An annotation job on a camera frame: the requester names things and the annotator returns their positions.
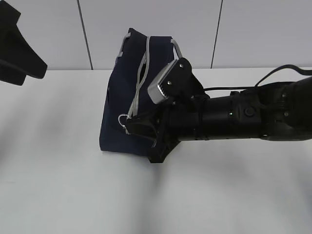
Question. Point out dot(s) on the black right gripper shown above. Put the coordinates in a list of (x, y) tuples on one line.
[(171, 124)]

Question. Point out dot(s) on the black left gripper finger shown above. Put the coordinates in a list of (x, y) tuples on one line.
[(14, 50), (11, 75)]

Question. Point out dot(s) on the navy and white lunch bag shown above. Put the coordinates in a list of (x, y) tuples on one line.
[(140, 60)]

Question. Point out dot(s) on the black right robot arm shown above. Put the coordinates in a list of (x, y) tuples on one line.
[(280, 111)]

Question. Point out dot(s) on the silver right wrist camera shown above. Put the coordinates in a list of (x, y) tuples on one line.
[(173, 81)]

